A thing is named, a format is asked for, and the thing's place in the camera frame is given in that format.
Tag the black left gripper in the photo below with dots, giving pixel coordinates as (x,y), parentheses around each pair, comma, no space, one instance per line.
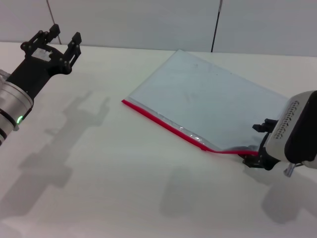
(34,69)

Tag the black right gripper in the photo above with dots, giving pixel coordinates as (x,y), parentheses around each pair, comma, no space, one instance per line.
(266,158)

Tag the clear red-zip document bag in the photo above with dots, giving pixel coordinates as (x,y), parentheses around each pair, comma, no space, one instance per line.
(198,99)

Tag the silver vented right wrist box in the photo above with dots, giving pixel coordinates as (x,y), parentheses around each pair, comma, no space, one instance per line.
(284,129)

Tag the metal right wrist connector plug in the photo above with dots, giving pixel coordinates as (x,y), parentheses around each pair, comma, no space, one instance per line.
(289,171)

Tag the thin black vertical pole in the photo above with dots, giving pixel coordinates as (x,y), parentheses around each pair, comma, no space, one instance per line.
(216,29)

